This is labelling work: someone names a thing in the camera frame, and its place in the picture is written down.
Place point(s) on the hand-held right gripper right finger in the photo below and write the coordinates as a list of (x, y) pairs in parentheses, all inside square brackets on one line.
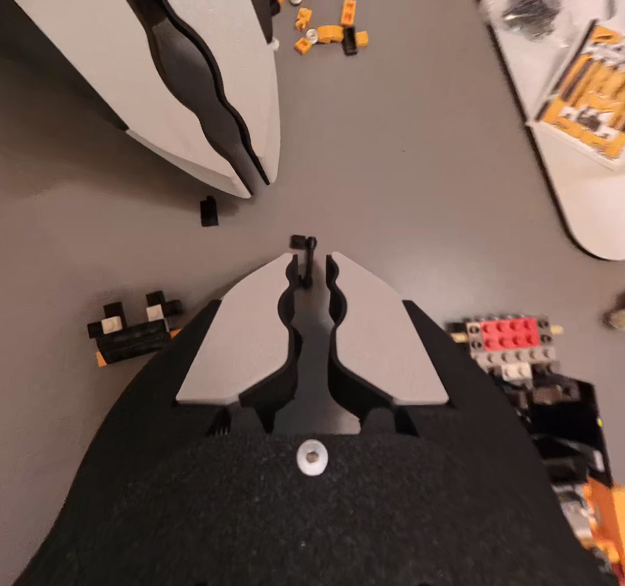
[(385, 347)]

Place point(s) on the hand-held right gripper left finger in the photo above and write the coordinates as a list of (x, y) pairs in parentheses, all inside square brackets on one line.
[(244, 347)]

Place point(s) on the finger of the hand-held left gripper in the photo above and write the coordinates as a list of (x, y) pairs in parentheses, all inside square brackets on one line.
[(97, 59), (244, 59)]

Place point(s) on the black lego lever piece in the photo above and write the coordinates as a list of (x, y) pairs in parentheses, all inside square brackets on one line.
[(306, 261)]

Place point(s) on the small black lego brick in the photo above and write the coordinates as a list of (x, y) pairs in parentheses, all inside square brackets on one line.
[(209, 211)]

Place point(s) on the scattered orange lego pieces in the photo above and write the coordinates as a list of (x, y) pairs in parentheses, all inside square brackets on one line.
[(329, 33)]

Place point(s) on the black lego plate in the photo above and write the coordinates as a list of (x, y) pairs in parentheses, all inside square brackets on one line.
[(349, 41)]

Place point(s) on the black lego subassembly white studs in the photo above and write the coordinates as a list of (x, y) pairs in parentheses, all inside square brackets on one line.
[(132, 337)]

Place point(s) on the red grey lego assembly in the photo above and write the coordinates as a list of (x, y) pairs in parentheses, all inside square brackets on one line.
[(508, 334)]

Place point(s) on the black lego base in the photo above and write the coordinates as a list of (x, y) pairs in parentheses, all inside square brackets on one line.
[(566, 415)]

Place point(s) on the orange lego assembly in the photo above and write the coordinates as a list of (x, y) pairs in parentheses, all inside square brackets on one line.
[(605, 513)]

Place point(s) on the orange lego instruction booklet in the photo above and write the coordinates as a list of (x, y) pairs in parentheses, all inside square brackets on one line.
[(591, 93)]

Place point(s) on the white tray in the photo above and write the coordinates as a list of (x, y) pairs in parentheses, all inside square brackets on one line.
[(586, 195)]

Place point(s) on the plastic bag of black parts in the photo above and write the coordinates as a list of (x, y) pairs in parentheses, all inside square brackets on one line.
[(532, 5)]

